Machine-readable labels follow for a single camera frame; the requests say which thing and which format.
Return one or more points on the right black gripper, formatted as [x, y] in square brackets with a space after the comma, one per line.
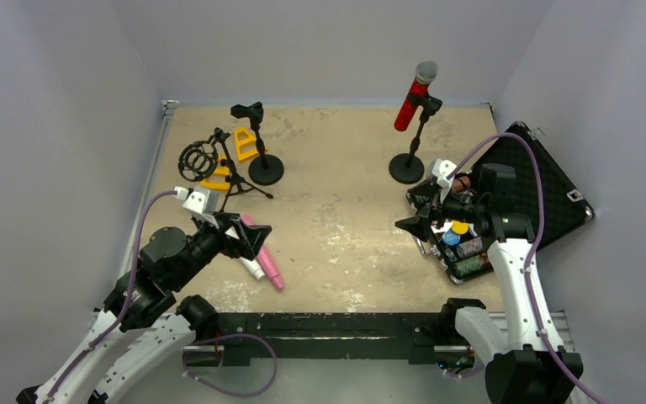
[431, 209]

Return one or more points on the black round-base mic stand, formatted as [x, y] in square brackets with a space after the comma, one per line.
[407, 168]

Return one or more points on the red glitter microphone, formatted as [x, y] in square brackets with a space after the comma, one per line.
[425, 73]

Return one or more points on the yellow bracket near tripod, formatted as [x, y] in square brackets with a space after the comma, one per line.
[219, 180]

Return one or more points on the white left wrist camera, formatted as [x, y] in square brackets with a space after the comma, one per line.
[198, 201]

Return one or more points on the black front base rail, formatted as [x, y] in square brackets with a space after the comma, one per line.
[414, 337]

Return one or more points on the black tripod shock-mount stand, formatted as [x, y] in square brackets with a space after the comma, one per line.
[200, 160]

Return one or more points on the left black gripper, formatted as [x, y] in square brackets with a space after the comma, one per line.
[230, 230]

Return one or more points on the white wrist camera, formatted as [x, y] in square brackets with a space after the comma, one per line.
[198, 201]
[441, 172]

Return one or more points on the pink toy microphone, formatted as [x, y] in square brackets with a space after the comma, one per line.
[270, 268]

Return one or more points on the black poker chip case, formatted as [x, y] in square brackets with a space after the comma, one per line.
[523, 174]

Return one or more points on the yellow poker chip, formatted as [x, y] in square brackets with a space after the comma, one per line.
[459, 227]

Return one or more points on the blue poker chip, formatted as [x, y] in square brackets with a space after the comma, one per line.
[451, 238]

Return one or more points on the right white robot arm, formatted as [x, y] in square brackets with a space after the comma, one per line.
[528, 362]

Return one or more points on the white toy microphone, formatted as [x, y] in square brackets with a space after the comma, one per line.
[253, 267]

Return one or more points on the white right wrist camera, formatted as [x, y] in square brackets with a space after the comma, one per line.
[441, 172]

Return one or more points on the yellow bracket at back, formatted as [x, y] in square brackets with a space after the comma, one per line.
[245, 144]

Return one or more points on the black left round-base stand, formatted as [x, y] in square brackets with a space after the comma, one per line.
[264, 169]

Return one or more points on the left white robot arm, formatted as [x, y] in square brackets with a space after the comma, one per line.
[142, 323]

